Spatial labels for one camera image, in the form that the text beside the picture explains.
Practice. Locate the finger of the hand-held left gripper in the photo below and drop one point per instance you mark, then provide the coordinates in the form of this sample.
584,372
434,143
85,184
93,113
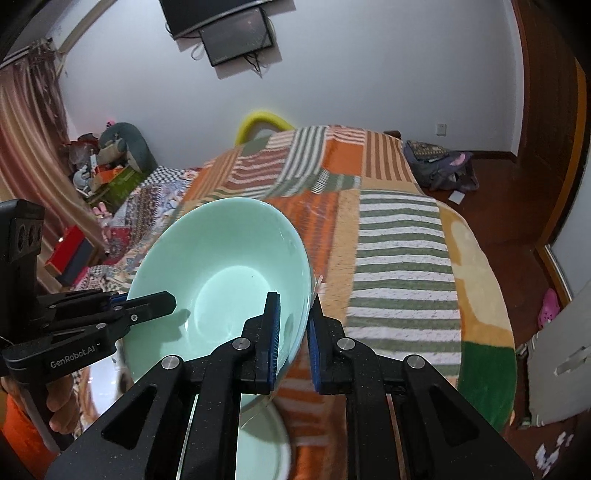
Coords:
83,299
138,311

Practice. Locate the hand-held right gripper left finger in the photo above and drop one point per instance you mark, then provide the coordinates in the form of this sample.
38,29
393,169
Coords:
270,341

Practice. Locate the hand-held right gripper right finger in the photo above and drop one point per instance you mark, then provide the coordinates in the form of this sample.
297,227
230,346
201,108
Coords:
315,355

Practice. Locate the green bowl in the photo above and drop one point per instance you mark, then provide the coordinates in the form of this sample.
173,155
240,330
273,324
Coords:
217,258

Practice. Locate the mint green plate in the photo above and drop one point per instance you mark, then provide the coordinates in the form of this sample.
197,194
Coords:
263,452

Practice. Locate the person's left hand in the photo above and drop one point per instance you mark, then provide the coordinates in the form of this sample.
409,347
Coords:
64,406

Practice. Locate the red box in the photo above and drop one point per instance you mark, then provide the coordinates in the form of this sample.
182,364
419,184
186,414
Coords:
69,256

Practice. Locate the pink bunny toy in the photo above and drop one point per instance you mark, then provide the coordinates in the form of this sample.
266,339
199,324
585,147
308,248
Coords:
100,211

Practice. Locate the patchwork printed blanket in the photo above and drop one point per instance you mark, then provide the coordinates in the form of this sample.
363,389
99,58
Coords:
147,203

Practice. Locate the green cardboard box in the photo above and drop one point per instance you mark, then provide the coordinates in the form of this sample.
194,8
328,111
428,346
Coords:
121,184

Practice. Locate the striped orange tablecloth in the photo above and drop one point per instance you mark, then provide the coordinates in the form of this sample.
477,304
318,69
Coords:
397,258

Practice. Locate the striped brown curtain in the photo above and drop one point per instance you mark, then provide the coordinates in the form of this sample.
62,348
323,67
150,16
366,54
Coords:
32,138

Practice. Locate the grey green plush toy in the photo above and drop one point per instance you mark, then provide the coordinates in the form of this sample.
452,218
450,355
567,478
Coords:
127,143

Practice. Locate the white paper sheet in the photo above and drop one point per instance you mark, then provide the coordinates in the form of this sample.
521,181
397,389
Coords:
457,197

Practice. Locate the yellow chair back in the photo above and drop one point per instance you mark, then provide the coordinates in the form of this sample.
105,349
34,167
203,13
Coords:
258,123

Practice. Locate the purple grey bag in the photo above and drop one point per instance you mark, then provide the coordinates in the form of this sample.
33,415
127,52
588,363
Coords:
438,166

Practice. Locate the pink slipper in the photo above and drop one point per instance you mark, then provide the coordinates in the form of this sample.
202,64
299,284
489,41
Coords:
549,307

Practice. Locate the white paper scraps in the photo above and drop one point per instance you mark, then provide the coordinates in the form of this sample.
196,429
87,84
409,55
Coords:
554,450

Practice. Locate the brown wooden door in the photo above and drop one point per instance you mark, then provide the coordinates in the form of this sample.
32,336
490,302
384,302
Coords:
549,106

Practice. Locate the white wall socket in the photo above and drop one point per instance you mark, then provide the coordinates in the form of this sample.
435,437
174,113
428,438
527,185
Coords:
441,128

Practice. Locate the small black wall monitor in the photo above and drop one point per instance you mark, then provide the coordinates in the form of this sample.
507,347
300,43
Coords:
238,39

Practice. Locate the large black wall television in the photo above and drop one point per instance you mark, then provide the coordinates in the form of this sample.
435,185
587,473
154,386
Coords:
207,14

